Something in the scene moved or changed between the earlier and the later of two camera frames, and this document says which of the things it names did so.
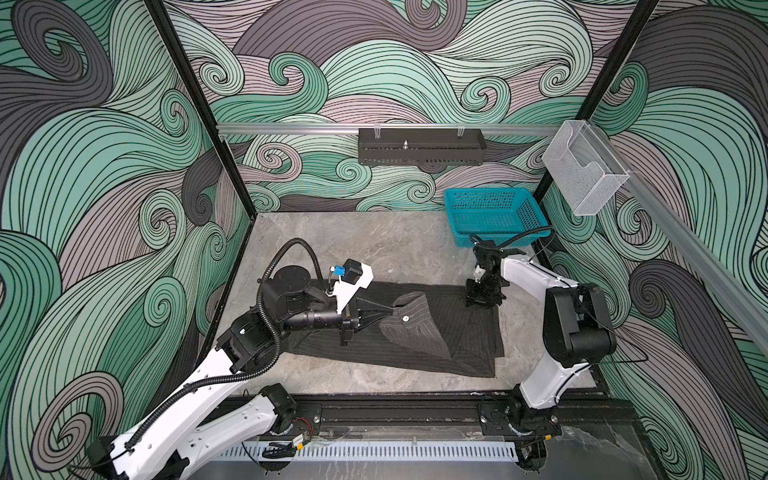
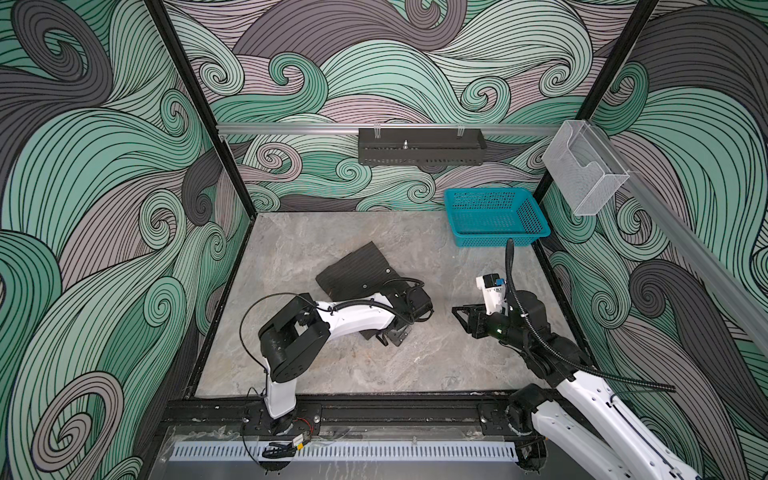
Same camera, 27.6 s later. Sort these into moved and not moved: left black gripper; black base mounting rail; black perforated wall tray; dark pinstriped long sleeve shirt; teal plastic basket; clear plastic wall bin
Moved: left black gripper; dark pinstriped long sleeve shirt
Not moved: clear plastic wall bin; black base mounting rail; black perforated wall tray; teal plastic basket
